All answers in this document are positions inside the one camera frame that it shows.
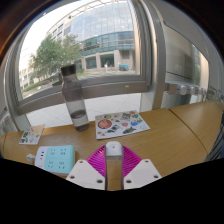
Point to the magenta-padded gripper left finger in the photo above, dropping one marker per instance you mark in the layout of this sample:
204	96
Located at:
85	173

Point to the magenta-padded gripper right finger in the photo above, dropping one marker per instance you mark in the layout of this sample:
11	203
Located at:
141	173

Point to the small white charger block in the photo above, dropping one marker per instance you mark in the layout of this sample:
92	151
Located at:
114	148

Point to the white and teal power strip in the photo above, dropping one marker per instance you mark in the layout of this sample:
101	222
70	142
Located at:
58	159

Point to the sticker sheet with red circle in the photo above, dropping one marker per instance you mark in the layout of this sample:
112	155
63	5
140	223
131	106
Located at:
120	125

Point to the sticker sheet with green stickers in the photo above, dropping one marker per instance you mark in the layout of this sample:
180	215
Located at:
31	135

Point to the clear grey water bottle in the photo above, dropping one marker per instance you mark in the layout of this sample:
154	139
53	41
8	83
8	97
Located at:
76	100

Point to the black chairs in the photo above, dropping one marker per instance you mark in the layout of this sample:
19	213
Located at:
218	143

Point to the green tree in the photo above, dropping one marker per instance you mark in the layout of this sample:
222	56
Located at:
53	55

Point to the glass-fronted building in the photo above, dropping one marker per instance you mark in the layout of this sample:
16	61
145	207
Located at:
100	33

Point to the grey window frame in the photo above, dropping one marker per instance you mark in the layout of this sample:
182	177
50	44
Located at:
100	88

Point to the white wall rail with knobs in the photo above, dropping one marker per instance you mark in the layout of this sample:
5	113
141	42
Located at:
186	89

